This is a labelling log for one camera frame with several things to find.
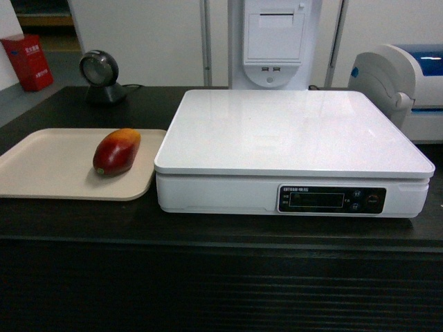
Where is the red fire extinguisher box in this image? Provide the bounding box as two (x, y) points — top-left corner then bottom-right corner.
(1, 34), (53, 92)

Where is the black barcode scanner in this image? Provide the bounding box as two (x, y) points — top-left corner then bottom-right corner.
(79, 50), (127, 106)

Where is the white receipt printer kiosk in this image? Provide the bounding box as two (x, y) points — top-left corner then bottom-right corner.
(228, 0), (323, 91)

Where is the black checkout counter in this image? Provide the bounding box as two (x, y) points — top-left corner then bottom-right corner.
(0, 85), (443, 332)

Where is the dark red mango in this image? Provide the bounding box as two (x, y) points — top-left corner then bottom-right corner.
(93, 128), (141, 176)

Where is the beige plastic tray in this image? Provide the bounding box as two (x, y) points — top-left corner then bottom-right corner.
(1, 128), (166, 201)

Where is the white label printer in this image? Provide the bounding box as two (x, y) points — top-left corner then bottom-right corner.
(348, 44), (442, 144)

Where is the white checkout scale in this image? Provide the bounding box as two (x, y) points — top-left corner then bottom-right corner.
(155, 90), (435, 218)

